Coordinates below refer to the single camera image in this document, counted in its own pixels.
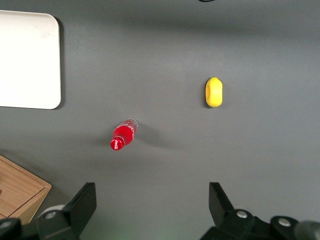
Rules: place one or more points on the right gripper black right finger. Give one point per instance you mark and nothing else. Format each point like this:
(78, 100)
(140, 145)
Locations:
(225, 220)

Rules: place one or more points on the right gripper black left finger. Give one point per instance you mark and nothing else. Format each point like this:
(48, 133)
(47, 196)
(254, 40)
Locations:
(75, 217)

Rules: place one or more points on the wooden cabinet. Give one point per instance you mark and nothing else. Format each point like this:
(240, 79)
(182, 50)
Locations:
(15, 190)

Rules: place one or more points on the red cola bottle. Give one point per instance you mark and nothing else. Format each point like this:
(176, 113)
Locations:
(123, 136)

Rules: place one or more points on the yellow lemon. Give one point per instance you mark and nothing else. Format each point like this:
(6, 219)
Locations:
(214, 92)

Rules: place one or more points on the white rectangular tray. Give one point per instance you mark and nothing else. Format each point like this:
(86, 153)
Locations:
(27, 60)

